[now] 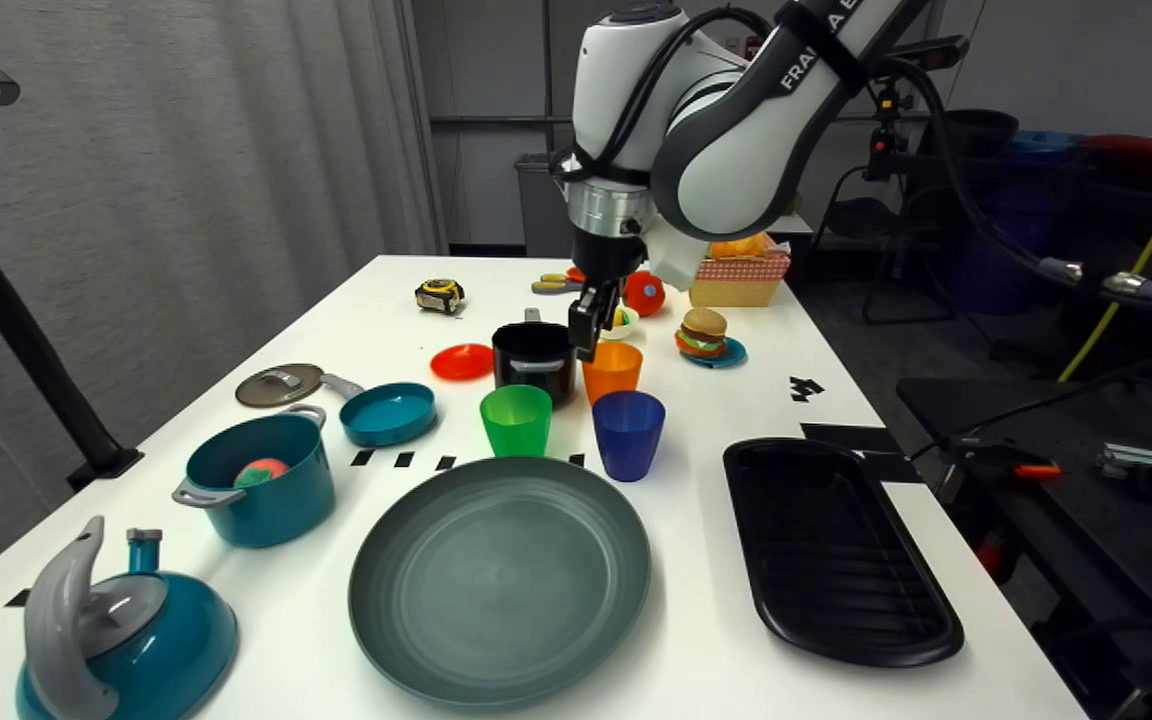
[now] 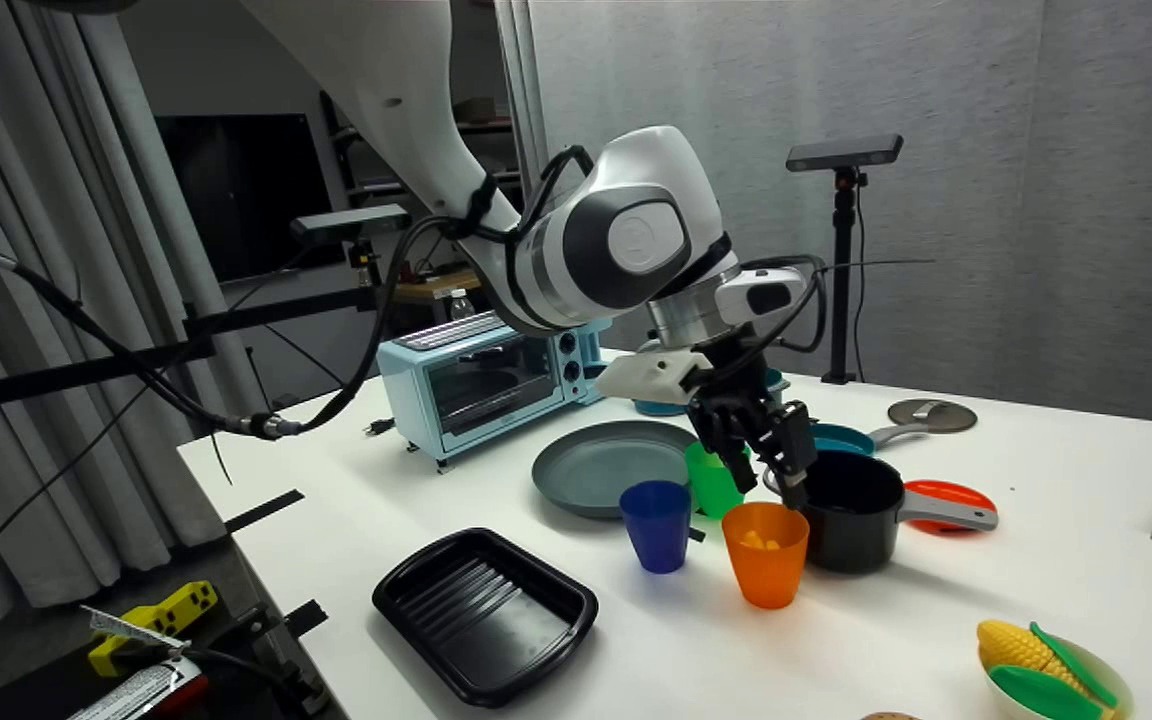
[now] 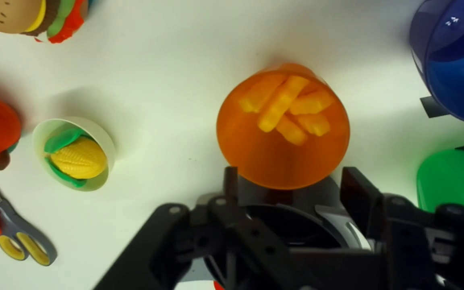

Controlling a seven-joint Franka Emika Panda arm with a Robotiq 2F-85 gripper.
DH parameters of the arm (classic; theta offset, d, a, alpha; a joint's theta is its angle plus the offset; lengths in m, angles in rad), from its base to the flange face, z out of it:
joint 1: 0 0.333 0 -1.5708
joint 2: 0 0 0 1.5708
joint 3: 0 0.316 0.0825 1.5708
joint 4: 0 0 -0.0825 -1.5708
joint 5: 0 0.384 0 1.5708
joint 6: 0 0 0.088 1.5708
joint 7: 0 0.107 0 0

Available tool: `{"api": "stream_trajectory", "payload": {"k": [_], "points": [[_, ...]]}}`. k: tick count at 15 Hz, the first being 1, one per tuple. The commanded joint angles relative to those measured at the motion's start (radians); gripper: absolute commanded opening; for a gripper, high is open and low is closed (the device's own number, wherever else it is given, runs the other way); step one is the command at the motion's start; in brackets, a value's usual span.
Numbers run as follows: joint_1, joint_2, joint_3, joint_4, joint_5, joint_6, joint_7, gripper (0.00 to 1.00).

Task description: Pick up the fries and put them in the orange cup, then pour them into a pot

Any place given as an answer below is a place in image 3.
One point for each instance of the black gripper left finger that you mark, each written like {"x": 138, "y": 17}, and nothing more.
{"x": 190, "y": 252}

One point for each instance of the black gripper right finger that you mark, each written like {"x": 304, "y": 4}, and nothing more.
{"x": 431, "y": 247}

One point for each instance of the orange plastic cup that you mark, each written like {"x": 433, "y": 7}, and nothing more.
{"x": 275, "y": 155}

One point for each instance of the green plastic cup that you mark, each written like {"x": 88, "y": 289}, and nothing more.
{"x": 455, "y": 183}

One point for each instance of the blue plastic cup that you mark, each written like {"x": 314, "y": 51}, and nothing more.
{"x": 459, "y": 65}

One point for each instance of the small pale bowl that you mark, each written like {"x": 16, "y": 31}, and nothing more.
{"x": 101, "y": 139}

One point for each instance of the toy corn with green husk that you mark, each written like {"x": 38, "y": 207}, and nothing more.
{"x": 80, "y": 159}

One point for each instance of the toy burger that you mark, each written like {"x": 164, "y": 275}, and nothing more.
{"x": 24, "y": 14}

